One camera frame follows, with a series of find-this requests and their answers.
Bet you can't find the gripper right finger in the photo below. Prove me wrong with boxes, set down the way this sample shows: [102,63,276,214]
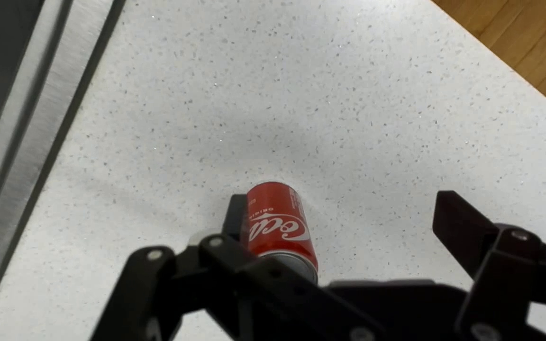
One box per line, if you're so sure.
[432,190,546,341]

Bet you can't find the red soda can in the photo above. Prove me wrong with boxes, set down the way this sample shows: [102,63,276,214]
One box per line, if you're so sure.
[240,181,319,285]

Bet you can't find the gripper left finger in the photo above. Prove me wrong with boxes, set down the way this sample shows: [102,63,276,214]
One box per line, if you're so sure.
[91,193,387,341]

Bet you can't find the stainless steel sink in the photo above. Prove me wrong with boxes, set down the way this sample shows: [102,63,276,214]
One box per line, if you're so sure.
[0,0,127,338]

